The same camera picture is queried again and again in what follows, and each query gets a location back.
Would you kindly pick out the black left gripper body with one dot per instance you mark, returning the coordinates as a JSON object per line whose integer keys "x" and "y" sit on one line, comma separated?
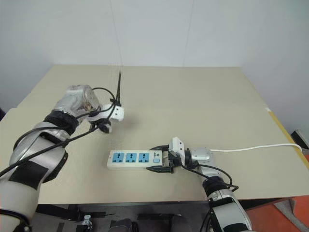
{"x": 104, "y": 126}

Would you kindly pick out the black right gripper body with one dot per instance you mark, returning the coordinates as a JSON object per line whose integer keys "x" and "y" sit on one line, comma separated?
{"x": 174, "y": 162}

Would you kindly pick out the white power strip blue sockets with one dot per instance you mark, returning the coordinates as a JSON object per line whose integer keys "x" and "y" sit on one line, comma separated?
{"x": 130, "y": 159}

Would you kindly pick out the small metal bracket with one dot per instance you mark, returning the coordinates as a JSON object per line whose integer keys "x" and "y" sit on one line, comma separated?
{"x": 87, "y": 220}

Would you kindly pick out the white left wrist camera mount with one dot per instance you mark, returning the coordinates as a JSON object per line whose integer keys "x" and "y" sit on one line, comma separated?
{"x": 118, "y": 115}

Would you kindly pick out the black table frame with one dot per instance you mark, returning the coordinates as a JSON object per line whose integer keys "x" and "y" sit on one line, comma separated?
{"x": 144, "y": 205}

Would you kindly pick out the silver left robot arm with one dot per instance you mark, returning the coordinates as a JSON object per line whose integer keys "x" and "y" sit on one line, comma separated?
{"x": 46, "y": 154}

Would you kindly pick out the dark rounded shape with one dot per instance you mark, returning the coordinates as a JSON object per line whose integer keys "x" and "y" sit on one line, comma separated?
{"x": 124, "y": 225}

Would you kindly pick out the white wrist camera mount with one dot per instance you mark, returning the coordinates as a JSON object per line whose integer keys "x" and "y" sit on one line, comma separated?
{"x": 118, "y": 115}
{"x": 177, "y": 146}

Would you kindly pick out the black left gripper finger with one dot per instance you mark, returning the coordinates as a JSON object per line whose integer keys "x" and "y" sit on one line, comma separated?
{"x": 119, "y": 87}

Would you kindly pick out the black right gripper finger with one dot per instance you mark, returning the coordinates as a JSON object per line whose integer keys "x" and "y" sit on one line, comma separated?
{"x": 159, "y": 147}
{"x": 160, "y": 169}

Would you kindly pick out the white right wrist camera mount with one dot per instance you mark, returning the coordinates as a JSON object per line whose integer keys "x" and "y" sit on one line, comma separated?
{"x": 177, "y": 146}

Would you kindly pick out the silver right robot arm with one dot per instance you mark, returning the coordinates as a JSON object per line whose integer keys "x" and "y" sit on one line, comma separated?
{"x": 227, "y": 207}

